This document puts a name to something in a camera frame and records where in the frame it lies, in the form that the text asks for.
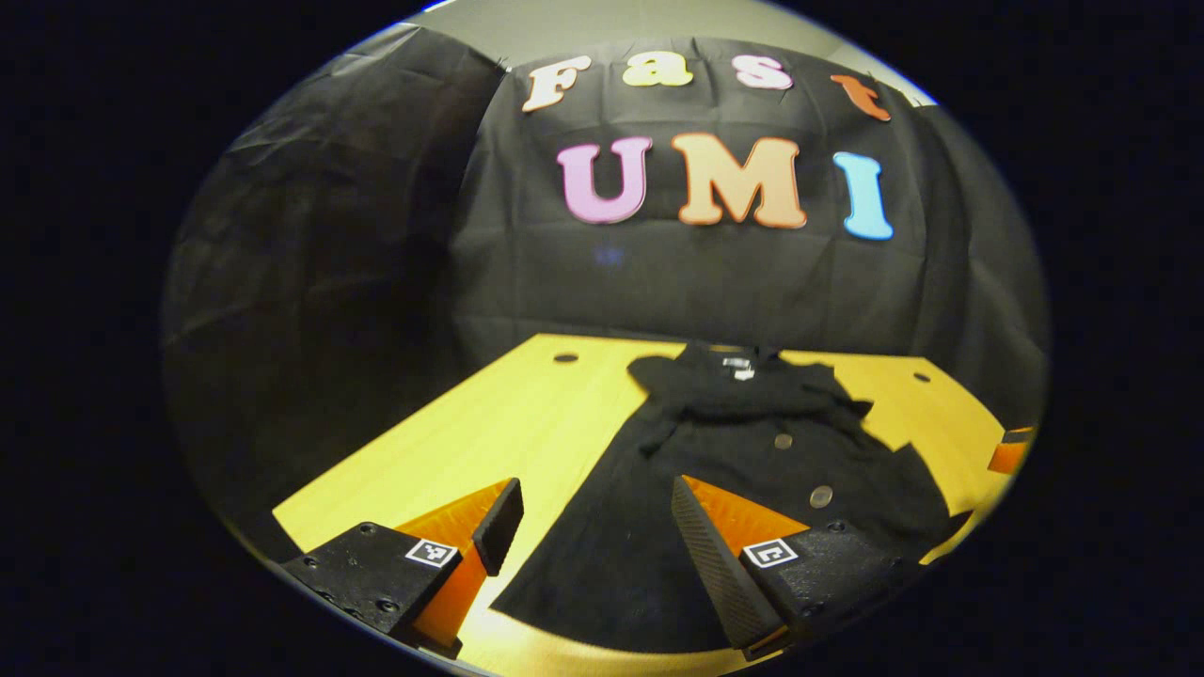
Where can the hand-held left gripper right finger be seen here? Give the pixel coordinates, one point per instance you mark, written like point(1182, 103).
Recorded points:
point(715, 574)

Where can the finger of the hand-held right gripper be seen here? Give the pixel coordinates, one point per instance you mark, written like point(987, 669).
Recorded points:
point(1008, 456)

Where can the black backdrop cloth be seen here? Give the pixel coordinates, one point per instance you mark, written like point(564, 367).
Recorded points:
point(705, 282)

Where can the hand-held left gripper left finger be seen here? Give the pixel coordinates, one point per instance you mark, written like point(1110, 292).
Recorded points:
point(499, 527)

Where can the black garment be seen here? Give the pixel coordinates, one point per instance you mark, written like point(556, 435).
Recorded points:
point(658, 527)

